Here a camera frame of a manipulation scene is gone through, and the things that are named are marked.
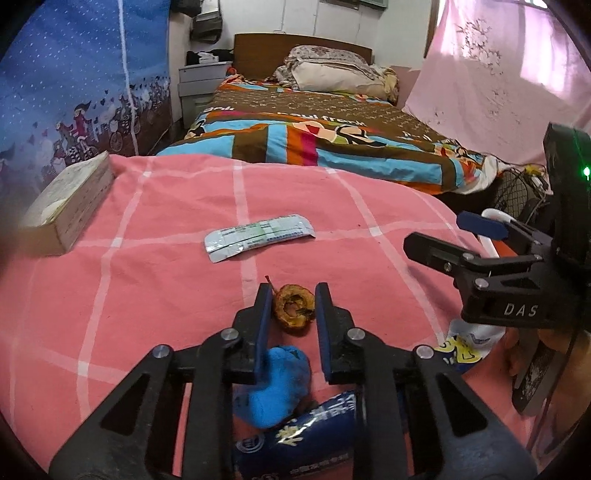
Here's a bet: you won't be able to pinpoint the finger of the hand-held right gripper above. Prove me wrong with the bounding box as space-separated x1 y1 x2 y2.
403 232 491 279
457 210 553 256

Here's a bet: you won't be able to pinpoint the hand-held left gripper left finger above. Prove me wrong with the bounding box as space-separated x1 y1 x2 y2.
48 282 274 480

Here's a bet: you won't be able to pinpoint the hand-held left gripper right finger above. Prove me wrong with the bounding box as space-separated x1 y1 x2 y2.
314 281 539 480

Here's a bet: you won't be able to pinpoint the brown dried fruit core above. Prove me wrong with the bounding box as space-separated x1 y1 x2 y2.
272 282 317 337

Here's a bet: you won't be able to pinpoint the person's right hand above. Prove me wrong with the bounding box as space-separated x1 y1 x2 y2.
502 329 579 378

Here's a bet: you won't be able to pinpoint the black mesh fan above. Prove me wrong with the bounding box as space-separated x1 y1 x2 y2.
492 167 553 218

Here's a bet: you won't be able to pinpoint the blue fuzzy cloth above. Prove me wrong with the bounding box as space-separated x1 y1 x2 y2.
233 345 311 428

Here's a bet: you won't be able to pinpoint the cartoon print snack packet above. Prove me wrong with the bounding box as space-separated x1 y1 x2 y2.
436 318 502 366

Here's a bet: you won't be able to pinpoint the silver green foil wrapper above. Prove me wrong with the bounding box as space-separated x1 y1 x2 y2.
204 213 317 264

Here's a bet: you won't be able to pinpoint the dark blue snack packet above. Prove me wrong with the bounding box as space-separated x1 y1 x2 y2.
233 390 365 480

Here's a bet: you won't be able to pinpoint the pink checked cloth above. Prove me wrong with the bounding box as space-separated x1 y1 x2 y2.
0 152 532 480

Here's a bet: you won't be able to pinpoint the pink curtain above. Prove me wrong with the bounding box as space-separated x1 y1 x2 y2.
402 0 591 168

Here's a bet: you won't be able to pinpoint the colourful printed blanket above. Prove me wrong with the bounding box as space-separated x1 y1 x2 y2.
157 75 500 197

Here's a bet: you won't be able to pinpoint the yellow floral quilt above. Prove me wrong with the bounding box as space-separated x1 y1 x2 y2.
369 65 400 103

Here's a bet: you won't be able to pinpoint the beige pillow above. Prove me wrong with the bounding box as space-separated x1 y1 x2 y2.
274 60 387 93

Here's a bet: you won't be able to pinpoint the floral pillow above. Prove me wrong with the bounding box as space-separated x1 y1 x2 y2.
283 45 370 70

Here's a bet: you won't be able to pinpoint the thick white book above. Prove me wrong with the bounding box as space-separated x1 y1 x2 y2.
21 151 115 256

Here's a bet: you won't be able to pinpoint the white nightstand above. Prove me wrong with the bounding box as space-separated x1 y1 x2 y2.
178 62 234 130

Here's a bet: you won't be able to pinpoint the wooden bed headboard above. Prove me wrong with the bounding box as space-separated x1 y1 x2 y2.
233 33 374 77

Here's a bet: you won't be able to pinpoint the black clothes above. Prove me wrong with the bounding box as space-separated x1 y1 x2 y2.
186 48 234 66

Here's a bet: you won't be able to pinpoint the grey brown hanging bag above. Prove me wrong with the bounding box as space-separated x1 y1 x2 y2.
191 8 223 42

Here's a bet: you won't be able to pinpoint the blue printed fabric wardrobe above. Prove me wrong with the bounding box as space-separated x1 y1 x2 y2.
0 0 172 232

